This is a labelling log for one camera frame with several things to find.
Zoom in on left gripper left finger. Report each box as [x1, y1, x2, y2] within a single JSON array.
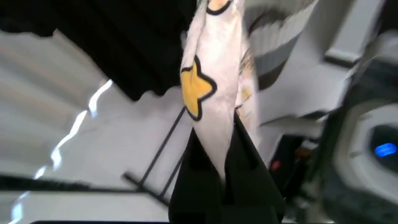
[[168, 127, 224, 223]]

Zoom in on black clothes rack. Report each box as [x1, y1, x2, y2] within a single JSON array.
[[0, 105, 189, 207]]

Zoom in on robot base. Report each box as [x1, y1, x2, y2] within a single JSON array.
[[256, 0, 398, 224]]

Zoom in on white laundry basket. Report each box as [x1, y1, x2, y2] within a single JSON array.
[[242, 0, 321, 91]]

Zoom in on cream printed shorts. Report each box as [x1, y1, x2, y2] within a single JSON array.
[[179, 0, 261, 185]]

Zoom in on black short-sleeved shirt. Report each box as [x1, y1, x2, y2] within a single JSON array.
[[0, 0, 200, 102]]

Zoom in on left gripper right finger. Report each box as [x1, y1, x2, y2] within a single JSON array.
[[221, 111, 287, 223]]

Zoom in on white curtain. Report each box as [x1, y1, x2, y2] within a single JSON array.
[[0, 29, 114, 181]]

